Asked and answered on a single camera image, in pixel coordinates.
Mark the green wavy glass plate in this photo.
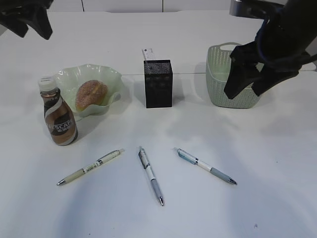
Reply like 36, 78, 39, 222
53, 64, 125, 122

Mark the green woven plastic basket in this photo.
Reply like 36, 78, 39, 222
206, 42, 261, 109

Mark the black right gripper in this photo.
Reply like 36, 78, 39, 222
224, 4, 317, 99

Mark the grey pen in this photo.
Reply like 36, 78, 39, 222
173, 147, 237, 185
138, 146, 165, 206

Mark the sugared bread roll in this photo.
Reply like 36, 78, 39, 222
75, 80, 108, 112

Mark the black mesh pen holder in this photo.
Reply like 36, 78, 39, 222
144, 59, 173, 109

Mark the brown Nescafe coffee bottle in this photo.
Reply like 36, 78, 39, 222
38, 76, 78, 146

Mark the clear plastic ruler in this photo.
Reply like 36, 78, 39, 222
142, 48, 156, 61

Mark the cream pen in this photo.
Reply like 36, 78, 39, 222
56, 149, 125, 186

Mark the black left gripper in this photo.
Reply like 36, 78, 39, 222
0, 0, 53, 40

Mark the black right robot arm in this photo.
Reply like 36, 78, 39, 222
224, 0, 317, 99

